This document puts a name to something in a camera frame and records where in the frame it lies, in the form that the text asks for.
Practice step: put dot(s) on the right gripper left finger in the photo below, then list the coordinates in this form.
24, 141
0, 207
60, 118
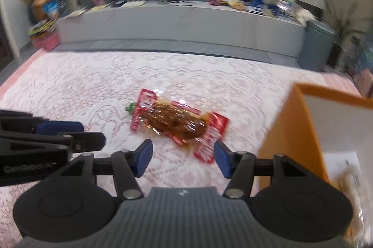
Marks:
125, 167

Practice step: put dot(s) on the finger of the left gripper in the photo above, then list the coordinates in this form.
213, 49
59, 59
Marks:
25, 145
15, 121

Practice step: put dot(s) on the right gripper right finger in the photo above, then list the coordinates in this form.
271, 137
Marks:
240, 168

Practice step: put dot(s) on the red meat snack packet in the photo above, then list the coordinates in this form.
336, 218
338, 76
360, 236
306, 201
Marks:
183, 122

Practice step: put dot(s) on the small green candy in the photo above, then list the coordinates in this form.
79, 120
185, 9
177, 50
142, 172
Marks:
131, 107

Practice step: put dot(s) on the pink storage box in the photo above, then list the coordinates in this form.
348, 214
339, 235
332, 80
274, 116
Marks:
47, 42

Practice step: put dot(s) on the orange cardboard box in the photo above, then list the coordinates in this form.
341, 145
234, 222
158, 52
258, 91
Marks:
320, 128

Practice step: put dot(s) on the golden vase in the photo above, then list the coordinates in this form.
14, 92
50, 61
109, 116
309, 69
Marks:
38, 9

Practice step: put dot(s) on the grey trash bin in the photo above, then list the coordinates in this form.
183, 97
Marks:
317, 45

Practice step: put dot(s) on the snack pile on console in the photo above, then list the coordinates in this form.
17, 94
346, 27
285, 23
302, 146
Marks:
235, 4

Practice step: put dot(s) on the potted green plant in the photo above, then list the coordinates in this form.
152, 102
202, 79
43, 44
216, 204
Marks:
343, 23

